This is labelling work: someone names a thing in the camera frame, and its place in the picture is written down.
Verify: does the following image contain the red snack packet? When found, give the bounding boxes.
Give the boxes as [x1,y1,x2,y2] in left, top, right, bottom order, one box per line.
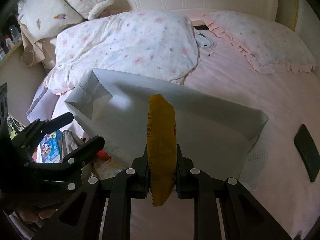
[97,150,112,162]

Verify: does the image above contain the grey fabric storage bin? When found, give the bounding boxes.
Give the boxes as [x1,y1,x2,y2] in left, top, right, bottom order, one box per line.
[64,68,270,190]

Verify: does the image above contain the lavender folded blanket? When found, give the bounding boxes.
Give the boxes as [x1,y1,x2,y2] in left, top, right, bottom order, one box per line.
[26,83,59,123]

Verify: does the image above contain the ice cream print pillow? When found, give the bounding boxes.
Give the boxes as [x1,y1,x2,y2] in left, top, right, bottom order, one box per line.
[18,0,114,42]

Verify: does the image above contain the pink ruffled floral pillow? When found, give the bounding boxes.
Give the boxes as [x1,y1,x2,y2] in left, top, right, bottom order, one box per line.
[201,10,317,74]

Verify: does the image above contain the plaid grey cap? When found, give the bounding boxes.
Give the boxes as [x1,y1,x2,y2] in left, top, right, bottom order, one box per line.
[61,130,85,160]

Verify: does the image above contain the blue bandage carton box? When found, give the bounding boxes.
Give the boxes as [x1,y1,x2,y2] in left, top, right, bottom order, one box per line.
[40,130,62,164]

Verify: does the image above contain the yellow clear zip bag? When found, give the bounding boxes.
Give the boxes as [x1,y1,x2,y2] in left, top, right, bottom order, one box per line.
[93,158,127,180]

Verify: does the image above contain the person's left hand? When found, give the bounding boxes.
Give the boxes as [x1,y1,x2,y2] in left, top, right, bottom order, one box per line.
[16,209,56,224]

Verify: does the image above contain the floral white duvet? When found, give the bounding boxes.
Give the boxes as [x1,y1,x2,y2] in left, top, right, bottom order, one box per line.
[44,10,199,95]

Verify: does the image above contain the black phone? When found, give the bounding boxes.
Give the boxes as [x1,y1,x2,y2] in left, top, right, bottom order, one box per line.
[293,124,320,183]

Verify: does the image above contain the beige handbag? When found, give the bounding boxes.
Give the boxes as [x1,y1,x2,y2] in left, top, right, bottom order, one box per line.
[20,24,56,72]

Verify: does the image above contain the orange snack packet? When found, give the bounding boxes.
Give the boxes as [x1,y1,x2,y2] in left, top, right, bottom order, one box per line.
[147,94,177,207]

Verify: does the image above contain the white power bank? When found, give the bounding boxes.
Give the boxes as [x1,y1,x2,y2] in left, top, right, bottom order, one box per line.
[195,32,216,49]

